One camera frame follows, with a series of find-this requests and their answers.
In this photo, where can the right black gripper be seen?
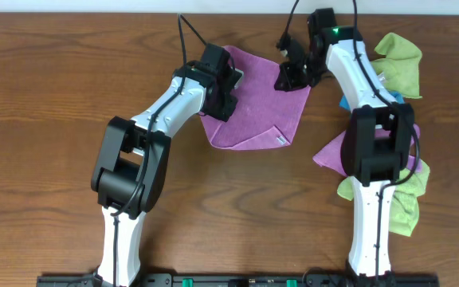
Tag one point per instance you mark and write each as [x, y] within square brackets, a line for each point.
[293, 74]

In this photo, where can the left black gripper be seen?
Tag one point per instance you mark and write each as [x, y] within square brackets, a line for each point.
[225, 104]

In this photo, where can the purple cloth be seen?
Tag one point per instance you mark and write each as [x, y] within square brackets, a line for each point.
[264, 118]
[329, 156]

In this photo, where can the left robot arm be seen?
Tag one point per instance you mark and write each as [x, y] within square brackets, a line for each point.
[131, 167]

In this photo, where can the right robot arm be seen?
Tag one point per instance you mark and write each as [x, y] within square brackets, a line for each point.
[377, 143]

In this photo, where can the upper green cloth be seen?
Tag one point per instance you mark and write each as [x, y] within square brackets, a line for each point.
[399, 65]

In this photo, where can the green cloth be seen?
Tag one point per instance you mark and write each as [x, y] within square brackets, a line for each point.
[399, 65]
[404, 209]

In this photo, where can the blue cloth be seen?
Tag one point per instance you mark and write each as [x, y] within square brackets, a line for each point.
[397, 95]

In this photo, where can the lower green cloth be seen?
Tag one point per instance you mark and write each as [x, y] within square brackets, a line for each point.
[404, 209]

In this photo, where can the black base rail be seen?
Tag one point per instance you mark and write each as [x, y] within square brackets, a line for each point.
[168, 280]

